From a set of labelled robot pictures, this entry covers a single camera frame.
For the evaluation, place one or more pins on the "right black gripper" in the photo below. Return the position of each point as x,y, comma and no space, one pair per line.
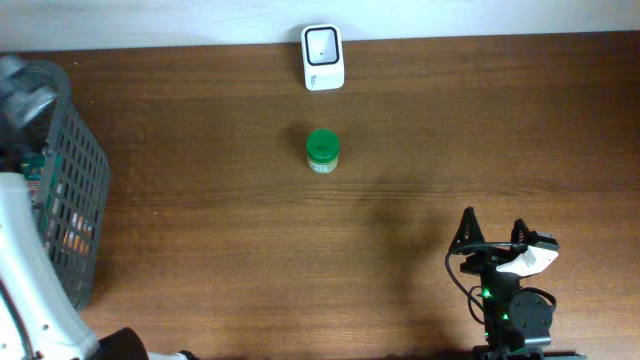
475,235

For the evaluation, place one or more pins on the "green lid jar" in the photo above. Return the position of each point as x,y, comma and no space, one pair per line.
322,151

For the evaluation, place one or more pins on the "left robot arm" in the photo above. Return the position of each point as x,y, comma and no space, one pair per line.
38,320

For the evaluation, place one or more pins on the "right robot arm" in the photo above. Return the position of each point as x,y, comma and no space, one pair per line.
516,319

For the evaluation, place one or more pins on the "white barcode scanner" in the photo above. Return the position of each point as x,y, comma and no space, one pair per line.
323,57

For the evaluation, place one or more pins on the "grey plastic mesh basket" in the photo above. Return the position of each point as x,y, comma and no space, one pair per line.
45,139

